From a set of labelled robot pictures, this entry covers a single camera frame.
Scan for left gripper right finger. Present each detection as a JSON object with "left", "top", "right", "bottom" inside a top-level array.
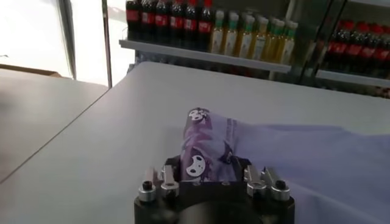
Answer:
[{"left": 233, "top": 155, "right": 291, "bottom": 202}]

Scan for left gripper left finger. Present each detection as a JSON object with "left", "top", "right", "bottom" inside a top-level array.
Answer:
[{"left": 138, "top": 155, "right": 183, "bottom": 202}]

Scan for purple t-shirt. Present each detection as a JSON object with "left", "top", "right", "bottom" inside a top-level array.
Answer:
[{"left": 179, "top": 106, "right": 390, "bottom": 224}]

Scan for grey metal shelf rack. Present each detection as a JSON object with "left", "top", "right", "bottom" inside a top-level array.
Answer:
[
  {"left": 118, "top": 0, "right": 308, "bottom": 83},
  {"left": 300, "top": 0, "right": 390, "bottom": 98}
]

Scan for yellow juice bottle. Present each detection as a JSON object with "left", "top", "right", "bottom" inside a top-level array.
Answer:
[
  {"left": 237, "top": 14, "right": 255, "bottom": 58},
  {"left": 251, "top": 16, "right": 269, "bottom": 61},
  {"left": 278, "top": 20, "right": 299, "bottom": 65},
  {"left": 264, "top": 18, "right": 286, "bottom": 63},
  {"left": 223, "top": 12, "right": 240, "bottom": 57},
  {"left": 209, "top": 10, "right": 225, "bottom": 54}
]

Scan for thin black metal pole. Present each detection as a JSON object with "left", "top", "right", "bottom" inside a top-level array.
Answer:
[{"left": 101, "top": 0, "right": 113, "bottom": 89}]

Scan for red cap cola bottle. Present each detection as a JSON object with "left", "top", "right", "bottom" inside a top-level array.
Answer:
[
  {"left": 325, "top": 19, "right": 347, "bottom": 69},
  {"left": 358, "top": 23, "right": 378, "bottom": 74},
  {"left": 154, "top": 0, "right": 171, "bottom": 45},
  {"left": 373, "top": 26, "right": 390, "bottom": 77},
  {"left": 183, "top": 0, "right": 199, "bottom": 49},
  {"left": 140, "top": 0, "right": 156, "bottom": 43},
  {"left": 126, "top": 0, "right": 141, "bottom": 41},
  {"left": 169, "top": 0, "right": 185, "bottom": 47},
  {"left": 197, "top": 0, "right": 214, "bottom": 52},
  {"left": 342, "top": 21, "right": 363, "bottom": 71}
]

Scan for grey slanted pillar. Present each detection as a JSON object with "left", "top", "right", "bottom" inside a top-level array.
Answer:
[{"left": 57, "top": 0, "right": 77, "bottom": 80}]

